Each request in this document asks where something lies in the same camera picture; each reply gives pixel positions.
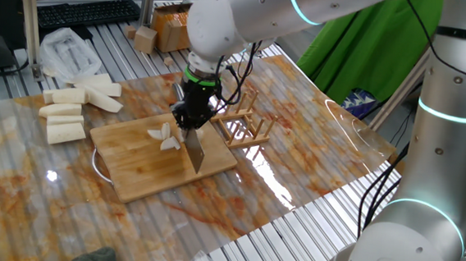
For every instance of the marble pattern plastic mat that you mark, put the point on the marble pattern plastic mat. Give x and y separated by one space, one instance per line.
47 200

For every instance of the taped cardboard box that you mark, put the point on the taped cardboard box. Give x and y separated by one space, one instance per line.
168 31

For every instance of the blue white patterned bag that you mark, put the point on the blue white patterned bag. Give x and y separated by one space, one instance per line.
360 103

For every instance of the long white radish chunk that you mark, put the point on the long white radish chunk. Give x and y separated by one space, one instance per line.
105 102

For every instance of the aluminium frame post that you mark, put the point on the aluminium frame post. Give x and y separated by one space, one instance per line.
29 17
400 93
147 1

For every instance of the green cloth backdrop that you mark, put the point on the green cloth backdrop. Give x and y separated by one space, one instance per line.
365 61

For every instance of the large wooden block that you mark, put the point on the large wooden block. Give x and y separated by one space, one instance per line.
144 40

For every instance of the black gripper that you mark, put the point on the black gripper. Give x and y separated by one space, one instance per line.
200 97

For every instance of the small wooden block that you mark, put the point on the small wooden block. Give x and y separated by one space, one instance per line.
130 32

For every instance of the wooden cutting board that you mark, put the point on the wooden cutting board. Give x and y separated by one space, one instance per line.
144 169

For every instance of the tiny wooden block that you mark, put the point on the tiny wooden block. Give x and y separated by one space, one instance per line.
168 62

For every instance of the clear plastic bag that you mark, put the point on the clear plastic bag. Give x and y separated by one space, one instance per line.
67 53

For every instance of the wooden peg dish rack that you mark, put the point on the wooden peg dish rack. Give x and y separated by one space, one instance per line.
253 140

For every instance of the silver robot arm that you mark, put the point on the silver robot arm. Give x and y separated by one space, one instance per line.
440 161

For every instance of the grey green rag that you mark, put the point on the grey green rag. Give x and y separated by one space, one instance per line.
94 259

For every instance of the black computer keyboard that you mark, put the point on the black computer keyboard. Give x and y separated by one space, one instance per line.
87 12

